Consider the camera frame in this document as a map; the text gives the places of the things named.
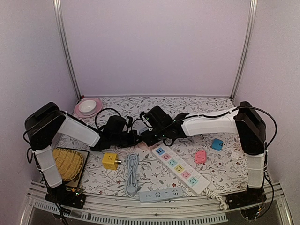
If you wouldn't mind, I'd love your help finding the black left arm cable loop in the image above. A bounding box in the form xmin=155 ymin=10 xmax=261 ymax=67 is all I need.
xmin=94 ymin=107 xmax=122 ymax=129

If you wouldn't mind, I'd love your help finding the pink plate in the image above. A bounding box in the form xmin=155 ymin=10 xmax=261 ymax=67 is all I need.
xmin=74 ymin=98 xmax=103 ymax=118

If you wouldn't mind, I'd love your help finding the yellow cube socket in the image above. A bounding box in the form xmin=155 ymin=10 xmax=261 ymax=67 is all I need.
xmin=102 ymin=152 xmax=122 ymax=170

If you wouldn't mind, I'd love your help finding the white bowl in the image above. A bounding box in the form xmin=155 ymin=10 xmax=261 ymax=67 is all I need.
xmin=78 ymin=100 xmax=97 ymax=115

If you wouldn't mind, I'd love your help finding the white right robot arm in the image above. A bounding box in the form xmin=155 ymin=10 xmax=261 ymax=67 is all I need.
xmin=140 ymin=102 xmax=267 ymax=204

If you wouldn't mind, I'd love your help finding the white power strip cable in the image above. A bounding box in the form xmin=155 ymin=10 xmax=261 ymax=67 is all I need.
xmin=203 ymin=188 xmax=228 ymax=210

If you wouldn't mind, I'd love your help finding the yellow woven basket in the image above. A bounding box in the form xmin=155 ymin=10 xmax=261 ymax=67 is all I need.
xmin=53 ymin=148 xmax=84 ymax=182

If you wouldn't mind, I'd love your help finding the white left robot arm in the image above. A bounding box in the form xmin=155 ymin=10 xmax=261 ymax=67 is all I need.
xmin=23 ymin=102 xmax=142 ymax=203

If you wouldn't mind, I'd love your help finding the small white plug adapter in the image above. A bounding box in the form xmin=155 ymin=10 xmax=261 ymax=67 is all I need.
xmin=230 ymin=151 xmax=240 ymax=162

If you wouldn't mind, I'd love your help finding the aluminium frame post right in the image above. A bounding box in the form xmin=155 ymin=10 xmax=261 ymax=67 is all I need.
xmin=230 ymin=0 xmax=258 ymax=101

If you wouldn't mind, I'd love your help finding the pink plug adapter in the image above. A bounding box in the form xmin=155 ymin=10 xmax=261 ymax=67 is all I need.
xmin=195 ymin=150 xmax=207 ymax=164

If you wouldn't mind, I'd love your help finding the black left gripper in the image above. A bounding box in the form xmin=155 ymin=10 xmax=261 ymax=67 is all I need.
xmin=112 ymin=131 xmax=142 ymax=149

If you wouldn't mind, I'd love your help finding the light blue cube plug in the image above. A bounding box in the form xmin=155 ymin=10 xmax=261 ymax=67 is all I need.
xmin=211 ymin=138 xmax=224 ymax=151

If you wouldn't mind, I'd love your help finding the light blue power strip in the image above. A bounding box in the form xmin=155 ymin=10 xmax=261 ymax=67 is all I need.
xmin=139 ymin=187 xmax=183 ymax=203

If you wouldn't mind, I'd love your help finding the aluminium frame post left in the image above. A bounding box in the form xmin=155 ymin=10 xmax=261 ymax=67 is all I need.
xmin=53 ymin=0 xmax=82 ymax=100

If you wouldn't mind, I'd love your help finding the aluminium frame post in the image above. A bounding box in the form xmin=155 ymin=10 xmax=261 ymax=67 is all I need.
xmin=230 ymin=0 xmax=258 ymax=101
xmin=53 ymin=0 xmax=82 ymax=100

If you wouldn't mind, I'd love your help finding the white power strip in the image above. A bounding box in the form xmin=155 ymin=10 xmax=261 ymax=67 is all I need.
xmin=151 ymin=147 xmax=210 ymax=195

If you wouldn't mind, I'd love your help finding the round pink socket base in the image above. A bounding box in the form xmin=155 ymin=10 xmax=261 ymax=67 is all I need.
xmin=137 ymin=142 xmax=157 ymax=151

